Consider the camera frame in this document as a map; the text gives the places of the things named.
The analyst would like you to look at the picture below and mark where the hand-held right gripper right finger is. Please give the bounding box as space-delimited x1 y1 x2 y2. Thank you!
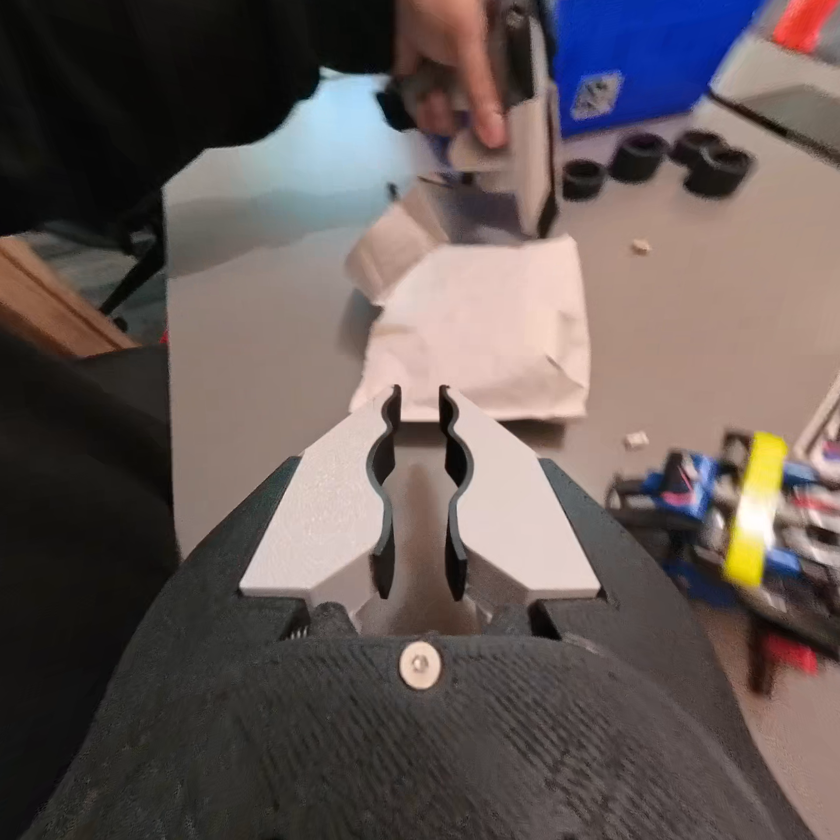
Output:
437 385 605 618

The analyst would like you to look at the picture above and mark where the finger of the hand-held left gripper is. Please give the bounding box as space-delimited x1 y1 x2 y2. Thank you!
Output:
505 88 564 238

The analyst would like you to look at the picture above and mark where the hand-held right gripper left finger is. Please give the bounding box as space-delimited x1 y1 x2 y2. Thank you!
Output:
238 385 403 606

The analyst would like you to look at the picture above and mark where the blue plastic bin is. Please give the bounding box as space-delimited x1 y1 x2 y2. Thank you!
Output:
550 0 765 140

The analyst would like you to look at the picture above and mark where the blue stickered toy tile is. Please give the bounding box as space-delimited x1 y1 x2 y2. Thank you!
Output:
646 451 710 516

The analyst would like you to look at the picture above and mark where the instruction booklet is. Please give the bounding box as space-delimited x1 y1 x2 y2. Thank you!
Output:
344 177 592 422

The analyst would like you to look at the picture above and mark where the partly built toy buggy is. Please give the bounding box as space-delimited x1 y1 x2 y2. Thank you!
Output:
605 430 840 697

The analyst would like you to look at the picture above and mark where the person's left hand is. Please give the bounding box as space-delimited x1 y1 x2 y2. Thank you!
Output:
394 0 508 151

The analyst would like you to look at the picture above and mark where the black toy tire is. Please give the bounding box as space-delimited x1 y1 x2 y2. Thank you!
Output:
669 130 723 165
682 146 752 198
610 133 670 183
561 159 608 201

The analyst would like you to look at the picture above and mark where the orange cone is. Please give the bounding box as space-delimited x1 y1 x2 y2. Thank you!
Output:
773 0 831 55

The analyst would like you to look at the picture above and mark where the black chair base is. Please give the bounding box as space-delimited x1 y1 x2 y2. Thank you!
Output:
98 197 165 332

